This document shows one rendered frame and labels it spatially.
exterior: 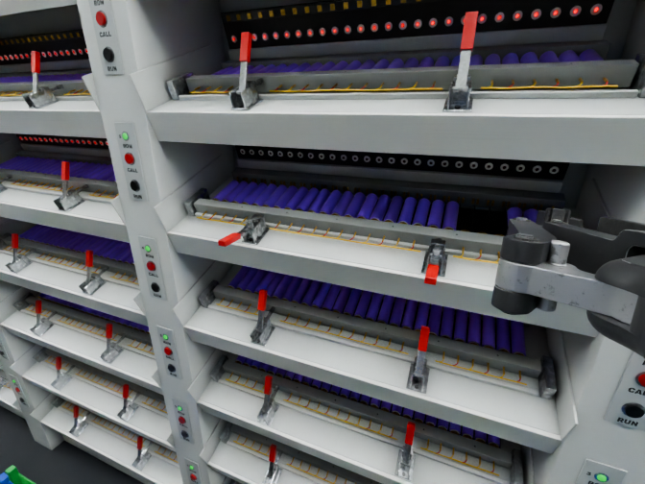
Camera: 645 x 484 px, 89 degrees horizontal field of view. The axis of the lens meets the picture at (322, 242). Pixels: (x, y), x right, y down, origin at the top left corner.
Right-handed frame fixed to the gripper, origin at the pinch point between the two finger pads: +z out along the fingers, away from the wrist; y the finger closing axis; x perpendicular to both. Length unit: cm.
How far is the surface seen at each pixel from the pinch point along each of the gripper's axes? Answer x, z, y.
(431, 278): 6.9, 9.5, 9.2
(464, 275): 7.7, 17.1, 5.7
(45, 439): 91, 32, 123
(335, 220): 3.4, 19.6, 23.7
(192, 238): 8.9, 15.7, 46.5
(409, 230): 3.5, 19.4, 13.1
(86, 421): 79, 34, 105
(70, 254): 21, 25, 92
